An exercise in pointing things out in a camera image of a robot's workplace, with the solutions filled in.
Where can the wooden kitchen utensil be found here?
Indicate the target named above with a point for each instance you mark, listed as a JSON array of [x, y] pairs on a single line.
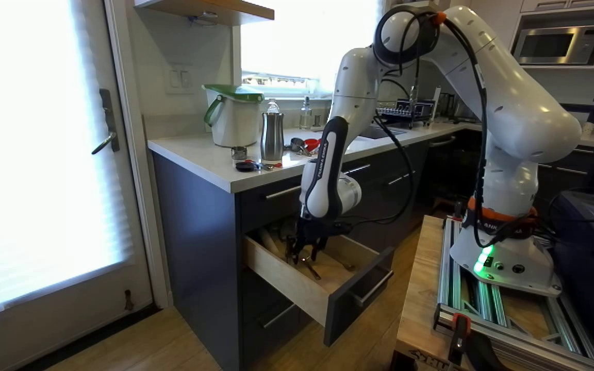
[[269, 241]]

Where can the black dish rack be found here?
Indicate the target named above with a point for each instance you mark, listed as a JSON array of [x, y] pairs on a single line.
[[411, 109]]

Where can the wooden platform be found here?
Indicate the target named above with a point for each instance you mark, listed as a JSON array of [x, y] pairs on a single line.
[[420, 302]]

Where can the door floor bolt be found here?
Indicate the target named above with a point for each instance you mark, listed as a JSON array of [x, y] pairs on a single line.
[[128, 299]]

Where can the stainless steel microwave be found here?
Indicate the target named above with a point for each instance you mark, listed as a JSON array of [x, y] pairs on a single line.
[[557, 42]]

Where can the white wall switch plate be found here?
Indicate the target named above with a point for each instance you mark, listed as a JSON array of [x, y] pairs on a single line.
[[179, 78]]

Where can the open wooden drawer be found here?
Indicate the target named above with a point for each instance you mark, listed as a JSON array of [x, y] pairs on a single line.
[[288, 289]]

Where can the kitchen window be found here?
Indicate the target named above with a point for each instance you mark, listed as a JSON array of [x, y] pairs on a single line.
[[276, 48]]

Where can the dark blue box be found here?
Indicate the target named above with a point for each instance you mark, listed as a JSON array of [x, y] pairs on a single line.
[[592, 274]]

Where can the white glass door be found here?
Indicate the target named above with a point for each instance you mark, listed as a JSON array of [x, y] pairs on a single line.
[[36, 171]]

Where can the clear soap bottle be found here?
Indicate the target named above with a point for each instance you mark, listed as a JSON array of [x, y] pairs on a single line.
[[305, 114]]

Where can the red black clamp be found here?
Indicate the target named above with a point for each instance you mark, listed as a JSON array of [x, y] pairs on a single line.
[[457, 337]]

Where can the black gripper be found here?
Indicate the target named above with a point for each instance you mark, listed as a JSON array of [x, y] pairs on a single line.
[[313, 234]]

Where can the wooden wall shelf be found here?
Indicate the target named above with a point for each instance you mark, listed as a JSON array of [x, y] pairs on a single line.
[[220, 9]]

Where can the small red measuring cup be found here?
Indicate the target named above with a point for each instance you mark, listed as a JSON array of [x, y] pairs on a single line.
[[312, 144]]

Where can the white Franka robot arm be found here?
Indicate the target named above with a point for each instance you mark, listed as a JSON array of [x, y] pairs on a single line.
[[516, 109]]

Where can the dark grey kitchen cabinet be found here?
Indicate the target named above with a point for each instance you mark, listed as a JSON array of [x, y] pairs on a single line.
[[193, 227]]

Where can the small black round object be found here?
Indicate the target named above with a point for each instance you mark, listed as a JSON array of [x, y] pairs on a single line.
[[245, 165]]

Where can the small steel measuring cup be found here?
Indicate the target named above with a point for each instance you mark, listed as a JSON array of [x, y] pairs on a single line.
[[295, 144]]

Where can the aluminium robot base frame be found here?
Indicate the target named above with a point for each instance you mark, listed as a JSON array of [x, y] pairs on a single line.
[[495, 309]]

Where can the stainless steel pitcher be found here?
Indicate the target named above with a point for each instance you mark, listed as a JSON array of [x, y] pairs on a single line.
[[270, 141]]

